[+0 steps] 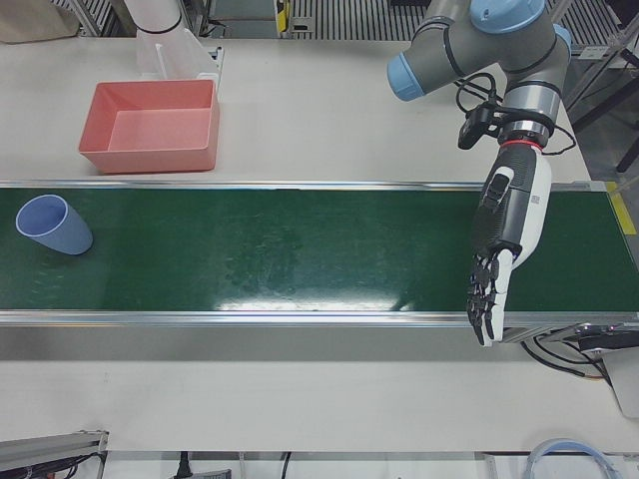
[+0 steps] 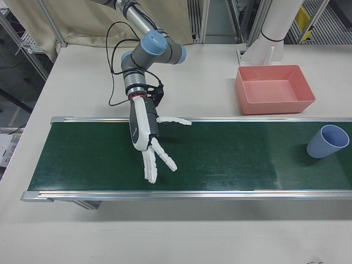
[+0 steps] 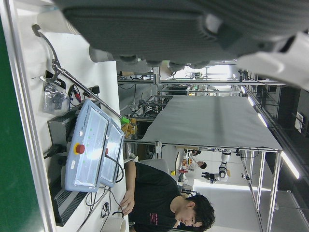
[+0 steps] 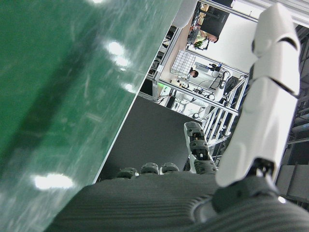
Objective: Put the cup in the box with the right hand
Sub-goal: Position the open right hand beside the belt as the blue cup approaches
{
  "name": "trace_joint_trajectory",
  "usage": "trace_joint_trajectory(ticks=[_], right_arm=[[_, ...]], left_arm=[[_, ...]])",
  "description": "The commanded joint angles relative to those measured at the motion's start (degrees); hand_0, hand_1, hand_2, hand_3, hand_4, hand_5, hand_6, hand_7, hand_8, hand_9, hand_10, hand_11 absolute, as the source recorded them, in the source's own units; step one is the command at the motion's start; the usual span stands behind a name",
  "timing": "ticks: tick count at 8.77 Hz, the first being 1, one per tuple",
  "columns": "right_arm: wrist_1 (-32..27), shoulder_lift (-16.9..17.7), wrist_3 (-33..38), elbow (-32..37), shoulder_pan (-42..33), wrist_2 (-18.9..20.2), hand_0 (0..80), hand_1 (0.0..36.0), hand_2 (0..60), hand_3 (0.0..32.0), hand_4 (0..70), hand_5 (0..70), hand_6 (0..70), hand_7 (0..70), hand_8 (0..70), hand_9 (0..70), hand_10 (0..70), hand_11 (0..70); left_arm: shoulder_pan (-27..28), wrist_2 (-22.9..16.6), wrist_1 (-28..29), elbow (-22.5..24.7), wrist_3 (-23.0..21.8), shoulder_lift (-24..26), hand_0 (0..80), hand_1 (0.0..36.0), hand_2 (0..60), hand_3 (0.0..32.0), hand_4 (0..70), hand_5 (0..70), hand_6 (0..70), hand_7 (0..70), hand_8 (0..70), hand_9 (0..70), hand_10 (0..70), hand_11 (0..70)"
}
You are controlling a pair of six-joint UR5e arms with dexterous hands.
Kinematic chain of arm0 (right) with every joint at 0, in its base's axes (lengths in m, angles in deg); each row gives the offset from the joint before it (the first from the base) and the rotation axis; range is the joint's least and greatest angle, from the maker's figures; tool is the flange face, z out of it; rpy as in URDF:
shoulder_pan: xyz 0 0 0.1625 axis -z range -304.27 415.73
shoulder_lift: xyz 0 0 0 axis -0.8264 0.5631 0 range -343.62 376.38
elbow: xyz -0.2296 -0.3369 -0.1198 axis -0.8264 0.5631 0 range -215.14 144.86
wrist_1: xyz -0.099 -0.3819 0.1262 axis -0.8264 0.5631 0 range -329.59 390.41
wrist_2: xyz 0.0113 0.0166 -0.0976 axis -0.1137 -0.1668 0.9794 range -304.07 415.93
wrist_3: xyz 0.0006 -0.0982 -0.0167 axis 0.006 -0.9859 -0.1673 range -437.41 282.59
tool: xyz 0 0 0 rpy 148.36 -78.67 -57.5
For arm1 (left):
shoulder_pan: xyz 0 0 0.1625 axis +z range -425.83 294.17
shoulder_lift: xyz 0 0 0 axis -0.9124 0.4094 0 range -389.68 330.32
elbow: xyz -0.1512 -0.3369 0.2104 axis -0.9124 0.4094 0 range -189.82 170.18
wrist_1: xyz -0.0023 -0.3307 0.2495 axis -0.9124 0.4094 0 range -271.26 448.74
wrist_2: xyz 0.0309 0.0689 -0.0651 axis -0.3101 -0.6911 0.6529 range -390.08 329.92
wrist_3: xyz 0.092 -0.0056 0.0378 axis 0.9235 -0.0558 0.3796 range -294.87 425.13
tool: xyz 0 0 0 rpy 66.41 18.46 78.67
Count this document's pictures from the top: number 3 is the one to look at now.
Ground grey metal box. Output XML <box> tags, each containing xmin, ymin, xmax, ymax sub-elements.
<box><xmin>47</xmin><ymin>113</ymin><xmax>82</xmax><ymax>157</ymax></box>

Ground black earphones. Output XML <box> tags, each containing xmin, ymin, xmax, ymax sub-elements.
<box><xmin>100</xmin><ymin>202</ymin><xmax>110</xmax><ymax>219</ymax></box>

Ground green conveyor belt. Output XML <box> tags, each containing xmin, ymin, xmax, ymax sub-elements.
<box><xmin>0</xmin><ymin>14</ymin><xmax>42</xmax><ymax>232</ymax></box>

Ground person in black t-shirt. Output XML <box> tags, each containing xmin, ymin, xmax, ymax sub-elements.
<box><xmin>119</xmin><ymin>161</ymin><xmax>215</xmax><ymax>232</ymax></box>

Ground person in white clothes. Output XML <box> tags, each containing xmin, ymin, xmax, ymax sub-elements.
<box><xmin>188</xmin><ymin>154</ymin><xmax>208</xmax><ymax>173</ymax></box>

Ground aluminium conveyor rail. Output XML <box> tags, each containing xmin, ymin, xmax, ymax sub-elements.
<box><xmin>4</xmin><ymin>0</ymin><xmax>56</xmax><ymax>232</ymax></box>

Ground clear plastic bag with parts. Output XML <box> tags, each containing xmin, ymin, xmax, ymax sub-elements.
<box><xmin>42</xmin><ymin>82</ymin><xmax>71</xmax><ymax>114</ymax></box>

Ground grey sheet canopy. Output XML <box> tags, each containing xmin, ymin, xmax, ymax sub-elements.
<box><xmin>142</xmin><ymin>96</ymin><xmax>283</xmax><ymax>151</ymax></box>

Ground black label strip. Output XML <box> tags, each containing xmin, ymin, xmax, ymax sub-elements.
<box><xmin>45</xmin><ymin>70</ymin><xmax>66</xmax><ymax>89</ymax></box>

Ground black power plug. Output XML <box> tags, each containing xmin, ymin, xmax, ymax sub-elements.
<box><xmin>43</xmin><ymin>143</ymin><xmax>68</xmax><ymax>160</ymax></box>

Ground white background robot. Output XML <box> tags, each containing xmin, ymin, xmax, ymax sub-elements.
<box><xmin>201</xmin><ymin>149</ymin><xmax>231</xmax><ymax>183</ymax></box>

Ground white mug with dark inside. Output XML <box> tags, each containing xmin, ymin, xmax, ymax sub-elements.
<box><xmin>106</xmin><ymin>214</ymin><xmax>126</xmax><ymax>232</ymax></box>

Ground black finned controller box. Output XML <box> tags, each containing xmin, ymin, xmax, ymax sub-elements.
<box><xmin>49</xmin><ymin>177</ymin><xmax>98</xmax><ymax>227</ymax></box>

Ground black teach pendant cable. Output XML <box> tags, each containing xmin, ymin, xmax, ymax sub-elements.
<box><xmin>105</xmin><ymin>154</ymin><xmax>126</xmax><ymax>184</ymax></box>

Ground large grey-blue teach pendant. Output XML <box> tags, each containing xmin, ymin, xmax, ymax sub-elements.
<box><xmin>64</xmin><ymin>99</ymin><xmax>111</xmax><ymax>193</ymax></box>

